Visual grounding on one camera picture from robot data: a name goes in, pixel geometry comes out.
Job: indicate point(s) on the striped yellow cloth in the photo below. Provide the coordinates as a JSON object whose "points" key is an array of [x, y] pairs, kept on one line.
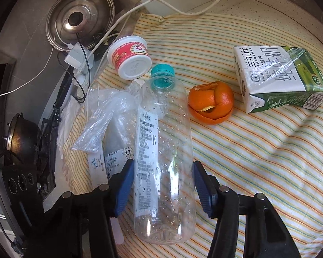
{"points": [[278, 152]]}

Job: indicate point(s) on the clear plastic bottle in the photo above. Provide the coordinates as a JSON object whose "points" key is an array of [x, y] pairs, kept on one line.
{"points": [[164, 188]]}

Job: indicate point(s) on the black cooking pot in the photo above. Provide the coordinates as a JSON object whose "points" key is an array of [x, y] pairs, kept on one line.
{"points": [[24, 139]]}

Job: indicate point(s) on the toothbrush package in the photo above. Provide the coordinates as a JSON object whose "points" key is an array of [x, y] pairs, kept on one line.
{"points": [[102, 168]]}

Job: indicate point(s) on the white power strip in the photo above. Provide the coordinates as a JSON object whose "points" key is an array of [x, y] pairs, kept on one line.
{"points": [[82, 60]]}

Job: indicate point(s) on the orange peel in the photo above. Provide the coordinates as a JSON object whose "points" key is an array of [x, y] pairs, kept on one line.
{"points": [[211, 103]]}

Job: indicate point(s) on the green white milk carton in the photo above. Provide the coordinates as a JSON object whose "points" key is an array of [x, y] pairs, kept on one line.
{"points": [[273, 76]]}

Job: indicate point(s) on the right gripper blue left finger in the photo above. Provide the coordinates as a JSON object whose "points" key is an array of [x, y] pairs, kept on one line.
{"points": [[120, 185]]}

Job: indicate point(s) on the black ring light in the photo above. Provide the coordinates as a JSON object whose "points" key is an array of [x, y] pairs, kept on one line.
{"points": [[48, 143]]}

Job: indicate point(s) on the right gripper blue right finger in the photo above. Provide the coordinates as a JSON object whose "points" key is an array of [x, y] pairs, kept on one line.
{"points": [[206, 190]]}

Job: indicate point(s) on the red white yogurt cup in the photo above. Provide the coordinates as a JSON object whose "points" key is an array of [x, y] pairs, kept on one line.
{"points": [[129, 57]]}

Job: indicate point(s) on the clear plastic bag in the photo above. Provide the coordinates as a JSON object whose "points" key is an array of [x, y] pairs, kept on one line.
{"points": [[111, 123]]}

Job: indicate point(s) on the white paper sheet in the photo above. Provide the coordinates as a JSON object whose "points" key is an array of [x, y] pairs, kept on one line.
{"points": [[68, 116]]}

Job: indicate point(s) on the steel pot lid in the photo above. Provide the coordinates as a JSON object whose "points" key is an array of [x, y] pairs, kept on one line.
{"points": [[71, 20]]}

